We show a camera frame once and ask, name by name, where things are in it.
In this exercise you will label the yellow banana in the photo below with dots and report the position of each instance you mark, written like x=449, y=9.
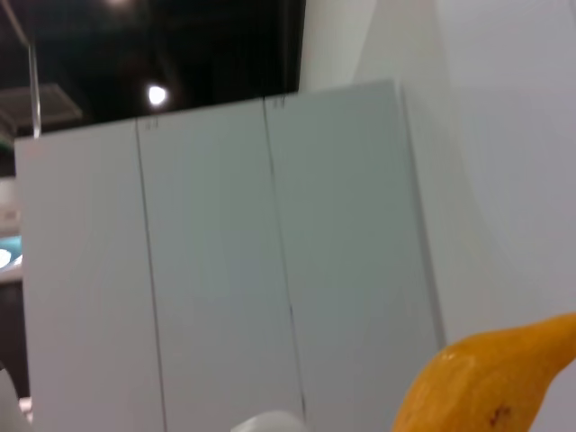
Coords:
x=486, y=382

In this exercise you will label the white partition board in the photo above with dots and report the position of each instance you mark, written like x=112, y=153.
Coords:
x=225, y=270

